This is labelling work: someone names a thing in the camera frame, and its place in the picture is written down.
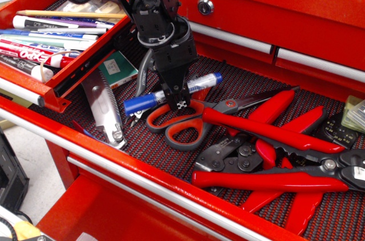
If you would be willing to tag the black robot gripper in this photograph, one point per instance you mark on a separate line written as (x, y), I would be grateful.
(173, 53)

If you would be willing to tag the blue BIC marker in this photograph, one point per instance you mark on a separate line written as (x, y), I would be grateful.
(151, 100)

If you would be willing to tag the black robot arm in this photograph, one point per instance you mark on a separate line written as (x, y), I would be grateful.
(151, 17)

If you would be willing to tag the purple pen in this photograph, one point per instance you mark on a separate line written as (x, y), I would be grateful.
(84, 22)

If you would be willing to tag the large open red drawer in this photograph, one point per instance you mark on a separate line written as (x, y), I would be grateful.
(182, 152)

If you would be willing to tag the silver pen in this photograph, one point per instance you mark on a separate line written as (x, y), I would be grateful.
(86, 30)

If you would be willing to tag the small open red drawer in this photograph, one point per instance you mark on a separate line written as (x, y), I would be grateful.
(53, 93)

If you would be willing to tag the black red mesh drawer liner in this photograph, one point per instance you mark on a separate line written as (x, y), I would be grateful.
(159, 144)

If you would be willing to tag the red and grey scissors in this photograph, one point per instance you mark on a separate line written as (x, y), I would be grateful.
(271, 105)

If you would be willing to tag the green notebook box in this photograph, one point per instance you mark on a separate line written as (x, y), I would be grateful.
(118, 70)

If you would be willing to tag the silver utility knife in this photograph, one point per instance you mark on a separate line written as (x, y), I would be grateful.
(104, 108)

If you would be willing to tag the silver cabinet lock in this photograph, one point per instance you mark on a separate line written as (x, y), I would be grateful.
(205, 7)

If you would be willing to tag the blue white marker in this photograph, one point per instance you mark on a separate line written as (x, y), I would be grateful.
(51, 34)

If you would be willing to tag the blue tape piece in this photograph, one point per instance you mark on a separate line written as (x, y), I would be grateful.
(80, 129)

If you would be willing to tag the clear bag of erasers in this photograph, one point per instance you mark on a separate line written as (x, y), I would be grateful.
(93, 6)

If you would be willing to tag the green white marker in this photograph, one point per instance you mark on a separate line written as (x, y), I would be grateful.
(63, 43)

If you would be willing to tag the red tool chest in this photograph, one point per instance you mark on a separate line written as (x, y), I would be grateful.
(144, 193)

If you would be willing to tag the tan rubber band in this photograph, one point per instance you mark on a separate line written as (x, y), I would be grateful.
(61, 55)

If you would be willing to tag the black capped white marker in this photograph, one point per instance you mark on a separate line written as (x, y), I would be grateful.
(23, 22)

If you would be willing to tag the red Expo marker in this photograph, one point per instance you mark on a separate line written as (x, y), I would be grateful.
(21, 51)

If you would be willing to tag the yellow wooden pencil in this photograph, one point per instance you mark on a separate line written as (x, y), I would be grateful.
(41, 13)

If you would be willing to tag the clear plastic parts box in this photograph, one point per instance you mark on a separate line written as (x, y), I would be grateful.
(353, 114)

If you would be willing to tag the black plastic crate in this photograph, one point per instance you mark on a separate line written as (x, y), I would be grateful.
(14, 181)

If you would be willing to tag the yellow black object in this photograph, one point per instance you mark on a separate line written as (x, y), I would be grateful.
(15, 228)

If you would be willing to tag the grey handled flush cutters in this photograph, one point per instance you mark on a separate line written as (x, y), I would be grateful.
(147, 63)

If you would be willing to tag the silver closed drawer handle left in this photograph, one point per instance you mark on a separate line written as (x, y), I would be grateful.
(231, 38)

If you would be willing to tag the silver closed drawer handle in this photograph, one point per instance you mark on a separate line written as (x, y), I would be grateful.
(231, 38)
(321, 64)

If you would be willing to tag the red handled crimping tool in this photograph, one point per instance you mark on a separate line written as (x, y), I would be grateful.
(238, 153)

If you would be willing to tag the silver closed drawer handle right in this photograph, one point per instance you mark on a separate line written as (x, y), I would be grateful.
(321, 64)

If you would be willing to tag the red handled wire stripper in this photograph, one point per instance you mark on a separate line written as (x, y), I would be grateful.
(292, 160)

